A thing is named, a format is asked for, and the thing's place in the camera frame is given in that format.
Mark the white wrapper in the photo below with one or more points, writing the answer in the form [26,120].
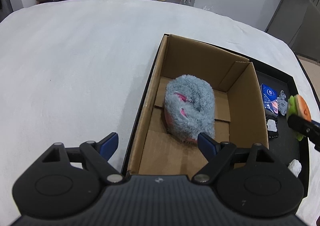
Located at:
[295,167]

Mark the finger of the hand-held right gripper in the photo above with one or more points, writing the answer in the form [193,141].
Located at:
[302,127]

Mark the brown cardboard box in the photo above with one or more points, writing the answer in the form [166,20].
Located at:
[245,105]

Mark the blue tissue pack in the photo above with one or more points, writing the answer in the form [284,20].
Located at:
[269,99]

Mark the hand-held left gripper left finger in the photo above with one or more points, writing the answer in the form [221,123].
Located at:
[110,144]

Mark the grey fluffy plush toy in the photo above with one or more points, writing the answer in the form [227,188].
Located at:
[190,108]

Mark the grey folded board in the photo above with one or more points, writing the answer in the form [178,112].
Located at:
[297,28]

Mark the black tray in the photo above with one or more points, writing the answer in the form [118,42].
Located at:
[285,143]

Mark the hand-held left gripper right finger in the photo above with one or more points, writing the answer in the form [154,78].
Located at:
[206,145]

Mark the small grey soft toy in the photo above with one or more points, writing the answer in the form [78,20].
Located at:
[283,104]

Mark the clear plastic bag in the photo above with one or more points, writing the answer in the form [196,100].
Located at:
[185,1]

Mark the burger plush toy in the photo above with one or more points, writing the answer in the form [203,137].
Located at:
[301,107]

